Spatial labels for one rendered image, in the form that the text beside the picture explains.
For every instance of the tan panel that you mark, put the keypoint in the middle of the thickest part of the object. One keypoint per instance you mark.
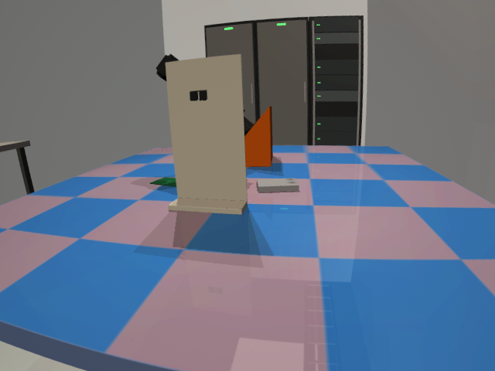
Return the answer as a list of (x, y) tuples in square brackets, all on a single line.
[(206, 115)]

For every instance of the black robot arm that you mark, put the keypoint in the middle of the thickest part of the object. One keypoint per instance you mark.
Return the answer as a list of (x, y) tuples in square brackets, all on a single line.
[(161, 72)]

